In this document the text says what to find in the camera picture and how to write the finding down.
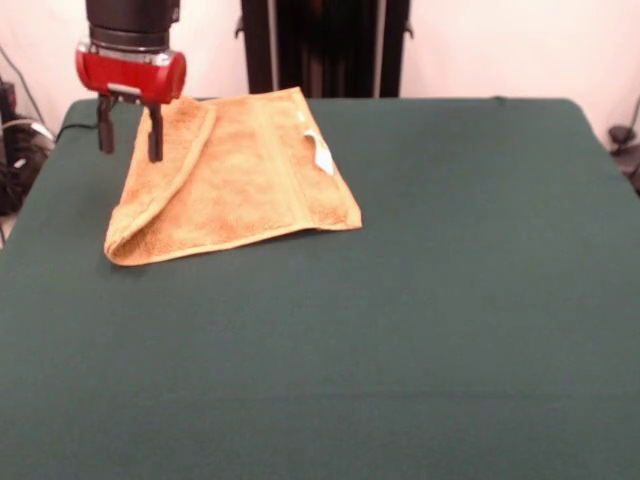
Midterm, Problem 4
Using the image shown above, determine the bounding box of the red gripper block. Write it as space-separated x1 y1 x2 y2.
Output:
74 40 188 164

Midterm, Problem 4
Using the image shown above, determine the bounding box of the tan terry towel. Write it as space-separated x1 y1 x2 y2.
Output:
103 86 363 268

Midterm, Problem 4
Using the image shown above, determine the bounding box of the dark green tablecloth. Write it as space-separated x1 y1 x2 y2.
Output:
0 96 640 480

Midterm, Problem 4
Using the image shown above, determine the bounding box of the black plug adapter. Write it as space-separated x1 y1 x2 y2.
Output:
608 125 637 151

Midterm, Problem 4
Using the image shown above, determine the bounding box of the white cable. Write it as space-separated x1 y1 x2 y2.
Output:
0 115 55 146

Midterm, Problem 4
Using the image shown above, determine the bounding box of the black cable tangle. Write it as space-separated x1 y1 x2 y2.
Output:
0 124 51 217

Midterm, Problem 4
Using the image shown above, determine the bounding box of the black power strip red switch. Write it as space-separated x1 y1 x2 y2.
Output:
0 79 16 126

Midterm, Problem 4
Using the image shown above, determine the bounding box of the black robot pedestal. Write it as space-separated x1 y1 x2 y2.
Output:
234 0 416 100

